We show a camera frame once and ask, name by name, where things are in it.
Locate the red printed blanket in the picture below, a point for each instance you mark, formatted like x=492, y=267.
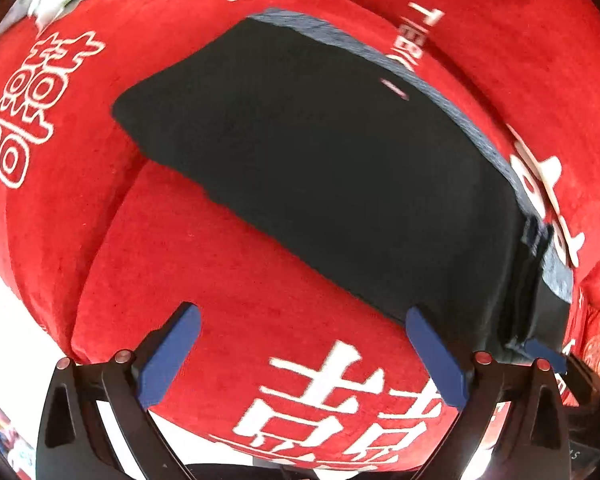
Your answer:
x=205, y=285

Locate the black pants with blue trim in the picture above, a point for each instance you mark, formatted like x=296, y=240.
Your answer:
x=305, y=160

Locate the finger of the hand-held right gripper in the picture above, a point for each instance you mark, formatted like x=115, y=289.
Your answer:
x=547, y=352

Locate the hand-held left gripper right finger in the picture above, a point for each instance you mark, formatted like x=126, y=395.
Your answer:
x=437, y=360

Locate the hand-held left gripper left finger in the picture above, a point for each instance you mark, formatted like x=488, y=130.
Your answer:
x=167, y=355

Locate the colourful printed sheet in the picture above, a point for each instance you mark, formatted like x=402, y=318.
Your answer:
x=5, y=430

